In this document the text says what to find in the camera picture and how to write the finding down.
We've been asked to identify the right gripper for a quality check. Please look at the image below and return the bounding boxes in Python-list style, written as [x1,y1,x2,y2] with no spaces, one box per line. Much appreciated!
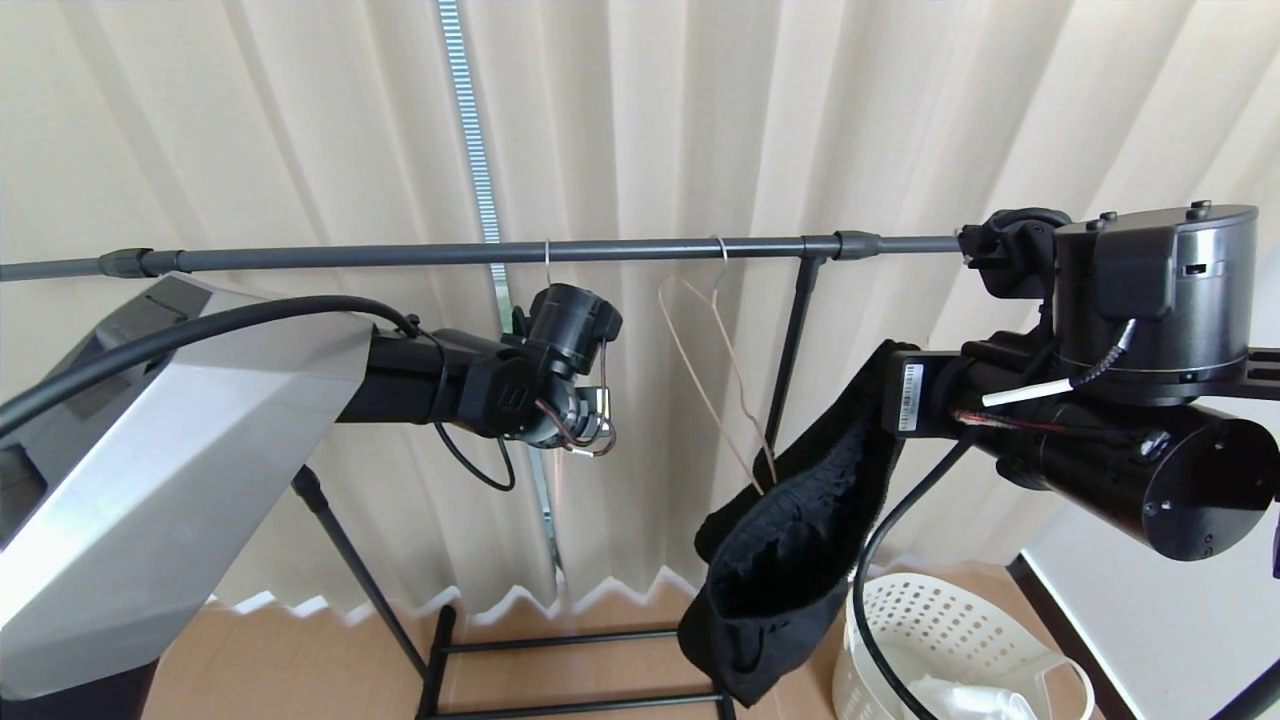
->
[880,334,1280,564]

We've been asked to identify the black drawstring shorts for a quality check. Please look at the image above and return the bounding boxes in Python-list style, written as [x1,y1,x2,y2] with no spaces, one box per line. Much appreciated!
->
[677,339,922,710]

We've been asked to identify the pink clothes hanger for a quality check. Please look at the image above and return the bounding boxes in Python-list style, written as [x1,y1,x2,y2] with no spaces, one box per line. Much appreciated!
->
[542,239,613,448]
[657,236,780,497]

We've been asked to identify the white laundry basket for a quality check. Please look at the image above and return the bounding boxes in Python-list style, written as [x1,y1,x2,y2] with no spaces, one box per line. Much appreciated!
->
[831,571,1099,720]

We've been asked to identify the black clothes rack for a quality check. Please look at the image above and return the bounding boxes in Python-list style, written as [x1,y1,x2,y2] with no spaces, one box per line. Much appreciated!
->
[0,231,967,720]

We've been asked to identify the white garment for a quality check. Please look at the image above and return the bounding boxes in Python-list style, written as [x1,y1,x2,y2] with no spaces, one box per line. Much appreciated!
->
[904,674,1042,720]

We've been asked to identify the beige curtain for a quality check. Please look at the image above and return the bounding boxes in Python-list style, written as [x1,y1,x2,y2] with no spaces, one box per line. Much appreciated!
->
[0,0,1280,618]

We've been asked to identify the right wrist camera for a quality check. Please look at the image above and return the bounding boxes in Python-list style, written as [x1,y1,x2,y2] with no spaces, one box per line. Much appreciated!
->
[957,207,1074,302]

